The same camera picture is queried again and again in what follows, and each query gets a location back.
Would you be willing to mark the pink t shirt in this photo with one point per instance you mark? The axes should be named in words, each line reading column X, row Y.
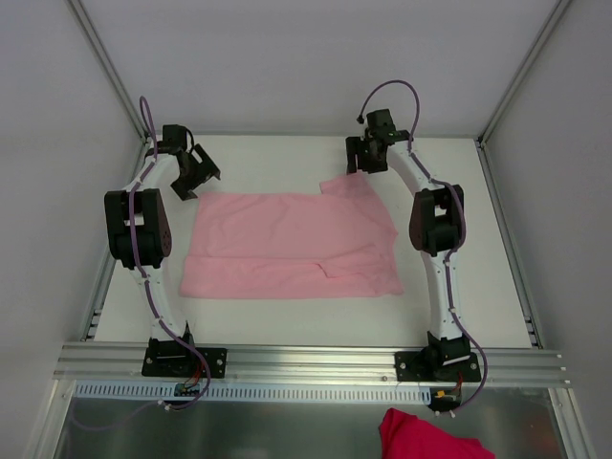
column 335, row 244

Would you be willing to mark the aluminium front rail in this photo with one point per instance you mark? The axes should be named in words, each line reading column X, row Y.
column 108, row 360

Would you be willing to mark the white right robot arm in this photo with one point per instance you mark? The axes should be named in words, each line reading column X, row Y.
column 436, row 228

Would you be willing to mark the red t shirt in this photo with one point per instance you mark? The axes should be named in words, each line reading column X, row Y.
column 405, row 435

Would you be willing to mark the aluminium frame post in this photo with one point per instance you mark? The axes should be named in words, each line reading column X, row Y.
column 106, row 64
column 527, row 63

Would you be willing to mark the right aluminium frame post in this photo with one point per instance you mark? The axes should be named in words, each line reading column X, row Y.
column 527, row 63

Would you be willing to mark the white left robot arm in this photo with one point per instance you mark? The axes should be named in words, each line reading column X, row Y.
column 139, row 233

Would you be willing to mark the left aluminium frame post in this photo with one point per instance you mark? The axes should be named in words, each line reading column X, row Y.
column 106, row 64

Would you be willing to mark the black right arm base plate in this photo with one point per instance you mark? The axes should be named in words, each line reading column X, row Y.
column 416, row 365

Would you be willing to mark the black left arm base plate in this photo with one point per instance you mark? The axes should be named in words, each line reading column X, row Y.
column 171, row 360

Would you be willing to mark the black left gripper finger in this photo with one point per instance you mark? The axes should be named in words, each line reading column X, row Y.
column 205, row 168
column 183, row 189

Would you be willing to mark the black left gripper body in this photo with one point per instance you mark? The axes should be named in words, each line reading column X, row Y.
column 196, row 173

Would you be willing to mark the white slotted cable duct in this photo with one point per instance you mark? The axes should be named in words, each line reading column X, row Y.
column 255, row 392

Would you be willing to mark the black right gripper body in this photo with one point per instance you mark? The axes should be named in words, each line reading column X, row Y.
column 362, row 153

